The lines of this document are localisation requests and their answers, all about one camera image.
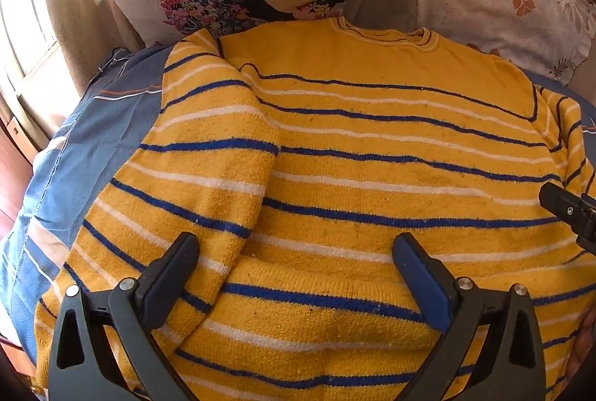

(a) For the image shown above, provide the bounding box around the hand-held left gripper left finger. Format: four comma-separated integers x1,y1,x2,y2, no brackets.
49,232,201,401

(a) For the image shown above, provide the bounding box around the yellow striped knit sweater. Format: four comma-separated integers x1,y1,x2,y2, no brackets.
35,16,596,401

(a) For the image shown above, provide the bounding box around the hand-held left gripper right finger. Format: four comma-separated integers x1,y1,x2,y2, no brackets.
392,232,546,401

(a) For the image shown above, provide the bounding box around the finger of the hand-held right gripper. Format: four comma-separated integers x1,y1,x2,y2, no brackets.
539,182,596,256

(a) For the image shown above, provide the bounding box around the leaf print pillow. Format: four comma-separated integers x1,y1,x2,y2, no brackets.
400,0,595,86

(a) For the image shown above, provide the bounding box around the blue patterned bedsheet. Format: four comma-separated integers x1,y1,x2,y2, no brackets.
0,47,596,364

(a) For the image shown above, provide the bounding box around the wooden cabinet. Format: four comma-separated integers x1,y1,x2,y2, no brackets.
0,103,40,239

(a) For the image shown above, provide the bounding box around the window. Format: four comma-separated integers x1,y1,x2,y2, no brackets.
0,0,61,104

